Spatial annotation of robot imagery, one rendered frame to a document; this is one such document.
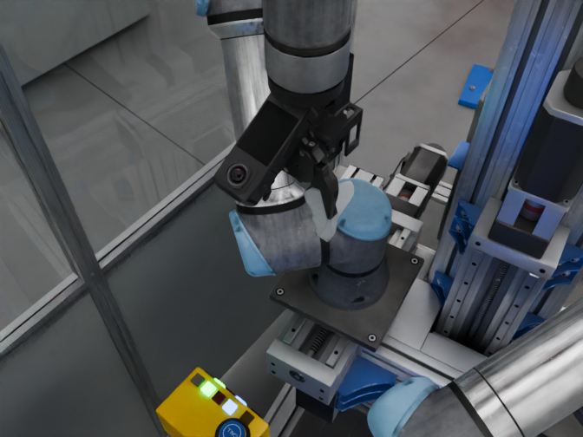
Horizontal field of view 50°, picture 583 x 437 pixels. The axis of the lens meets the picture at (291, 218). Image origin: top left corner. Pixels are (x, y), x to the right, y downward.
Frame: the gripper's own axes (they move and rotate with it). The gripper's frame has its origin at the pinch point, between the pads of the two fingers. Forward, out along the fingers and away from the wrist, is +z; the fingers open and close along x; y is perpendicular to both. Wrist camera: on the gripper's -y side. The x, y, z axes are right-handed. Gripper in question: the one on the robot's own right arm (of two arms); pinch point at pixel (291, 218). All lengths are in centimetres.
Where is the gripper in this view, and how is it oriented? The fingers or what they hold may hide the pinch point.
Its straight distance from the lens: 71.6
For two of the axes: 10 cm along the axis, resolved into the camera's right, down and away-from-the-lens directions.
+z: 0.0, 6.1, 7.9
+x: -7.7, -5.0, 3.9
